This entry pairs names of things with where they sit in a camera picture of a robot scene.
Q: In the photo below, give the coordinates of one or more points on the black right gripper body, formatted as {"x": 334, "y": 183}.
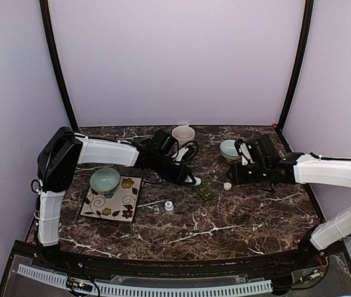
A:
{"x": 258, "y": 174}

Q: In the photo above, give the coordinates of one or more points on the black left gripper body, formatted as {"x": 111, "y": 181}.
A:
{"x": 172, "y": 176}

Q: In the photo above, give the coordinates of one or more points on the white pill bottle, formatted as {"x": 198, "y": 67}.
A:
{"x": 192, "y": 181}
{"x": 169, "y": 207}

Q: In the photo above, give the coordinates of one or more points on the white pill bottle cap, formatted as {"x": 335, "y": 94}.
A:
{"x": 227, "y": 186}

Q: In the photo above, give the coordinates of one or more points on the green weekly pill organizer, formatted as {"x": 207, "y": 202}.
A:
{"x": 204, "y": 191}

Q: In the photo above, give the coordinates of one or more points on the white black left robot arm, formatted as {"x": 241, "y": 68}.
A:
{"x": 67, "y": 151}

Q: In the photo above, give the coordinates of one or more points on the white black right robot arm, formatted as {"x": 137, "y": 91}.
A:
{"x": 261, "y": 162}

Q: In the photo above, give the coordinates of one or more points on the striped light blue bowl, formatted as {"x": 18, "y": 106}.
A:
{"x": 228, "y": 150}

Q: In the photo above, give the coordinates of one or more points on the white mug with coral pattern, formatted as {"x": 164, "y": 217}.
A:
{"x": 183, "y": 134}

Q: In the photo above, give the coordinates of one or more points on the square floral plate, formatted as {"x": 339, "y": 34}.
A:
{"x": 118, "y": 206}

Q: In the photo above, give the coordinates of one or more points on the plain celadon green bowl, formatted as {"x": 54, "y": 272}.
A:
{"x": 105, "y": 180}

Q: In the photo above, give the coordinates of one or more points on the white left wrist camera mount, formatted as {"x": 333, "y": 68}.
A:
{"x": 180, "y": 154}

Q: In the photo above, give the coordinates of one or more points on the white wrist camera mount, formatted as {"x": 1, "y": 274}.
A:
{"x": 180, "y": 154}
{"x": 243, "y": 152}

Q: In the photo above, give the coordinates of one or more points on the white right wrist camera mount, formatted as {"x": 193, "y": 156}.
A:
{"x": 243, "y": 152}

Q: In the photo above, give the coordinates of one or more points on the black front table rail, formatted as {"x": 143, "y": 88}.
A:
{"x": 81, "y": 259}

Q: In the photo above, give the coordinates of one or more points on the white slotted cable duct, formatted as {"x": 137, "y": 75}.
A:
{"x": 133, "y": 286}

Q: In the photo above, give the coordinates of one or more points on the black frame post right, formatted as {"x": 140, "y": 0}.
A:
{"x": 297, "y": 67}

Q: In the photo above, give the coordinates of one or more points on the black frame post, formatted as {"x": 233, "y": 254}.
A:
{"x": 56, "y": 64}
{"x": 297, "y": 67}

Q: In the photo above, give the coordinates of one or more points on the black frame post left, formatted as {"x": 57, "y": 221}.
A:
{"x": 56, "y": 64}

